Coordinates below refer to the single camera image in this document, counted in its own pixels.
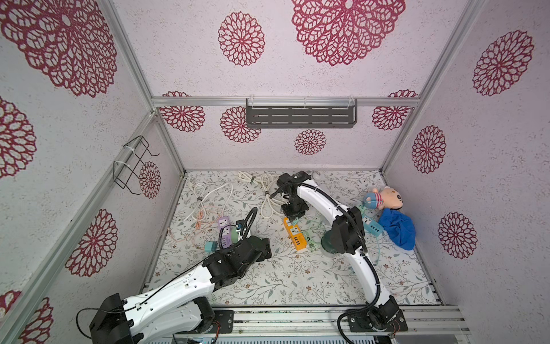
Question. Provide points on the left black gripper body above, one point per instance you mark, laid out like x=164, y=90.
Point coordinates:
x=266, y=253

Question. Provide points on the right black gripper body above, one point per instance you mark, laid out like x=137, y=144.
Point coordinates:
x=294, y=213

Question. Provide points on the orange power strip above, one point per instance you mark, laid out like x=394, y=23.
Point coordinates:
x=295, y=234

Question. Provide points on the dark green meat grinder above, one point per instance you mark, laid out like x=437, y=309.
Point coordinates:
x=332, y=243

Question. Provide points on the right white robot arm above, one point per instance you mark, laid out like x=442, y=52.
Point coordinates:
x=346, y=237

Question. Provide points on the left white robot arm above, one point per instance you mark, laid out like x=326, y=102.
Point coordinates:
x=180, y=306

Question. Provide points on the teal small charger adapter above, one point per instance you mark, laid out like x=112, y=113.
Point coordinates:
x=210, y=246

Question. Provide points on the teal power strip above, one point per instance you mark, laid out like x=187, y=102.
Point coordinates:
x=371, y=226

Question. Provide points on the pig plush toy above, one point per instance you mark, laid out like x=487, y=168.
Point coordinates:
x=386, y=198

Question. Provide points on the blue cloth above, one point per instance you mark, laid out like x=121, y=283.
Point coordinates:
x=399, y=227

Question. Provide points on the grey wall shelf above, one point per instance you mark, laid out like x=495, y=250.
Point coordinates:
x=301, y=114

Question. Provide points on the black wire rack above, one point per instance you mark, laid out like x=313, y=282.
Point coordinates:
x=138, y=174

